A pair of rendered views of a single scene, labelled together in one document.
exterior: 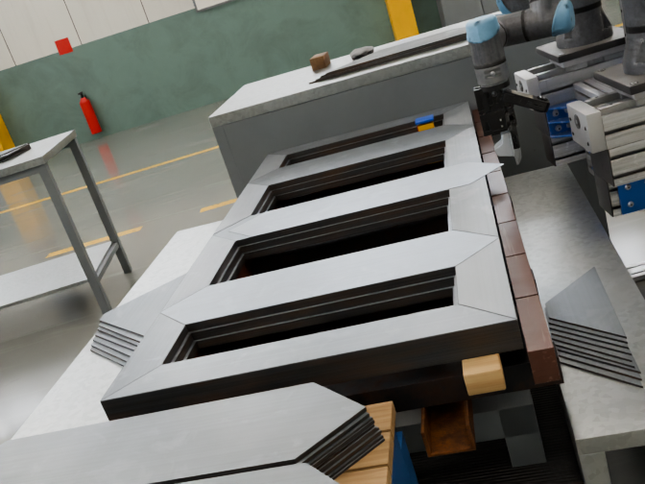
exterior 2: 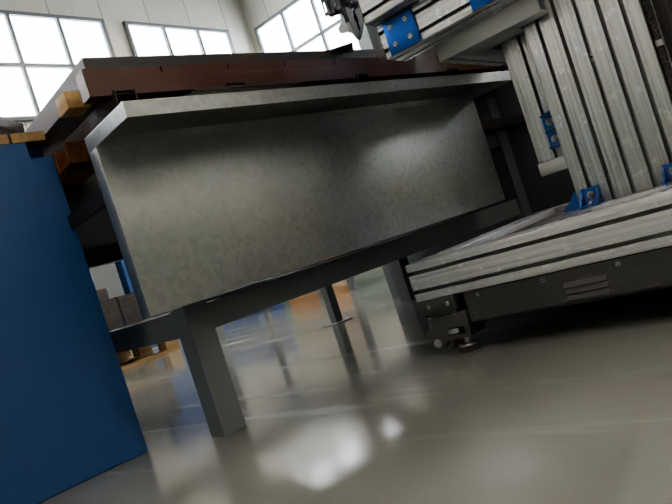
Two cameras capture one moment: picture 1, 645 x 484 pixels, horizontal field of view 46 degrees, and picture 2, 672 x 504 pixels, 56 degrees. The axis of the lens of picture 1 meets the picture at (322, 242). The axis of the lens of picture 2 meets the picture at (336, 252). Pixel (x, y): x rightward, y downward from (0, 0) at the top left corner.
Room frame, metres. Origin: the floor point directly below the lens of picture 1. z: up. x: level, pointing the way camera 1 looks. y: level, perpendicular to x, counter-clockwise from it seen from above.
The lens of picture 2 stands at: (0.15, -1.34, 0.31)
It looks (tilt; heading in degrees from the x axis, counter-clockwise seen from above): 0 degrees down; 35
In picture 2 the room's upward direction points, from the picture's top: 18 degrees counter-clockwise
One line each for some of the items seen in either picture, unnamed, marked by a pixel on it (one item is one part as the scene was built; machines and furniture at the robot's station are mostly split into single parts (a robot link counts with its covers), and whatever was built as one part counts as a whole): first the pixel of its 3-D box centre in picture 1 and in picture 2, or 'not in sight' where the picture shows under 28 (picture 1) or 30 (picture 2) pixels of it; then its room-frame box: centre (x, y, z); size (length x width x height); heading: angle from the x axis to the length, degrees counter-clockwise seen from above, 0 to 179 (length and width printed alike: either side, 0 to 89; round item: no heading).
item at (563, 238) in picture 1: (570, 261); (346, 102); (1.57, -0.53, 0.66); 1.30 x 0.20 x 0.03; 166
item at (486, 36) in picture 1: (485, 41); not in sight; (1.78, -0.51, 1.17); 0.09 x 0.08 x 0.11; 147
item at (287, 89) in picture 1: (385, 60); not in sight; (2.94, -0.44, 1.03); 1.30 x 0.60 x 0.04; 76
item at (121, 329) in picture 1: (131, 324); not in sight; (1.78, 0.52, 0.77); 0.45 x 0.20 x 0.04; 166
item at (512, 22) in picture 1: (503, 31); not in sight; (1.85, -0.58, 1.17); 0.11 x 0.11 x 0.08; 57
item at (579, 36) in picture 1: (582, 22); not in sight; (2.10, -0.87, 1.09); 0.15 x 0.15 x 0.10
